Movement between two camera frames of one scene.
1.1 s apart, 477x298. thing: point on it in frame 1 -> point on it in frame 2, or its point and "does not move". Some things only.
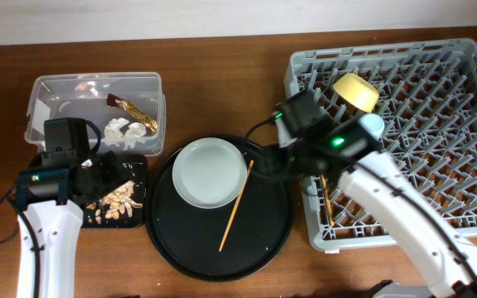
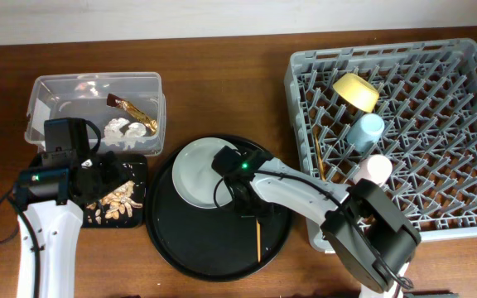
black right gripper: (278, 161) -> (243, 209)
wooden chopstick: (237, 204) -> (258, 241)
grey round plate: (209, 172) does not move
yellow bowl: (358, 92) does not move
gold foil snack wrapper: (150, 122) does not move
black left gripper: (113, 170) does not move
